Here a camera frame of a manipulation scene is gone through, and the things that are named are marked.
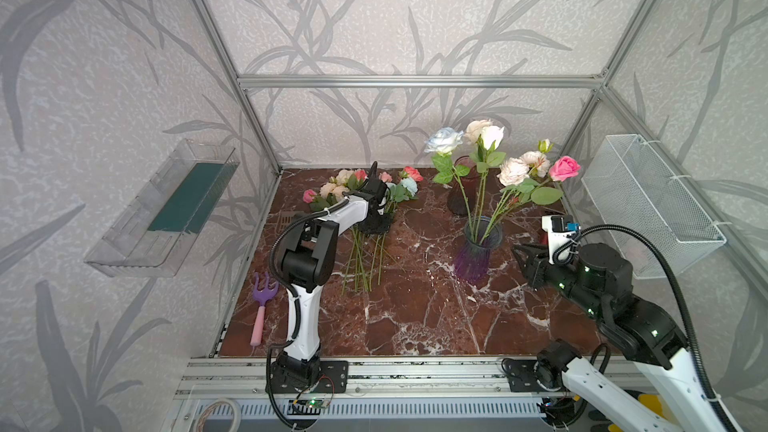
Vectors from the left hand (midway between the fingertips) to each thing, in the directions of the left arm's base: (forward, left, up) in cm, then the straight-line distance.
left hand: (386, 220), depth 101 cm
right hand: (-22, -31, +28) cm, 47 cm away
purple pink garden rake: (-26, +36, -3) cm, 44 cm away
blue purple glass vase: (-14, -27, +15) cm, 34 cm away
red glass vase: (-9, -21, +28) cm, 36 cm away
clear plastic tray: (-24, +48, +29) cm, 61 cm away
